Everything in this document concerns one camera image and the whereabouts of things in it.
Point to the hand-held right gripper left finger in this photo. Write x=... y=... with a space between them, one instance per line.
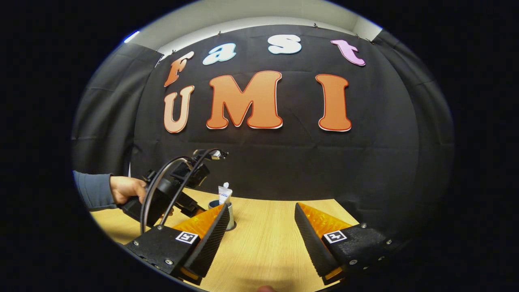
x=211 y=239

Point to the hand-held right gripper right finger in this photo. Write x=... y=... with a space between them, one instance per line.
x=314 y=243

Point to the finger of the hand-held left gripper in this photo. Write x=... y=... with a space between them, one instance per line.
x=189 y=206

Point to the white toothpaste tube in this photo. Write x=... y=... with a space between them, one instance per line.
x=225 y=196

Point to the wooden desktop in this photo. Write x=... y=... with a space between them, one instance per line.
x=263 y=243

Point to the black backdrop cloth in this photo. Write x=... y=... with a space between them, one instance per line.
x=284 y=162

